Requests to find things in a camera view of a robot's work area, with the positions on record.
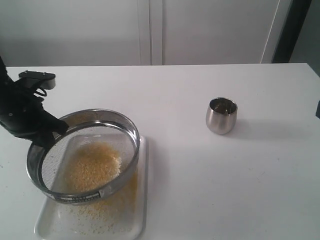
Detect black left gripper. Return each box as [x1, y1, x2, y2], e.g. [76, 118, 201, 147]
[0, 60, 69, 150]

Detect round steel mesh sieve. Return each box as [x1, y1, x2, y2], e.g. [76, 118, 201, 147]
[26, 109, 140, 205]

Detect stainless steel cup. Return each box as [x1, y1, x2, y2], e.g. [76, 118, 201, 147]
[205, 97, 238, 135]

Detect yellow millet grains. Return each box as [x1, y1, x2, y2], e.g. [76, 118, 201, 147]
[60, 172, 138, 236]

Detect rice grain pile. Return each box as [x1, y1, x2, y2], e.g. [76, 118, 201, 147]
[62, 141, 122, 194]

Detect white cabinet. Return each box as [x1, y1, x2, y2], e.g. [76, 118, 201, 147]
[0, 0, 291, 67]

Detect clear plastic tray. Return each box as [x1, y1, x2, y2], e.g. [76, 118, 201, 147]
[34, 136, 149, 240]

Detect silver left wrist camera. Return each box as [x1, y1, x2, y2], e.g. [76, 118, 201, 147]
[18, 70, 56, 90]

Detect dark vertical post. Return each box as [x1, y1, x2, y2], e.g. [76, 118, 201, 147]
[272, 0, 312, 64]

